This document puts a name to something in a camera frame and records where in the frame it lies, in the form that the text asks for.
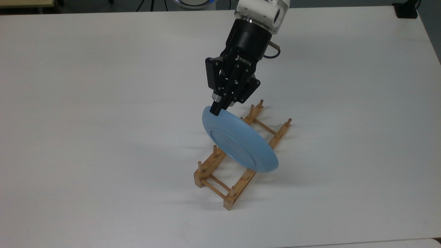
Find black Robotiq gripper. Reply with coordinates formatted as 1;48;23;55
205;19;273;116

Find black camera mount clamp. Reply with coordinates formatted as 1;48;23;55
393;0;419;19

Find wooden peg plate rack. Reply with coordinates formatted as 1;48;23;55
194;99;293;211

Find yellow wooden board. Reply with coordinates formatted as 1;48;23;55
0;0;55;9

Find black tripod legs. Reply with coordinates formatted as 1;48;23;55
136;0;168;11

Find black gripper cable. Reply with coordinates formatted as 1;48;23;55
264;41;281;59

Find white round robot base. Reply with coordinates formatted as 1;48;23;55
175;0;217;10

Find blue round plate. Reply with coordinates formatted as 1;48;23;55
202;105;279;174

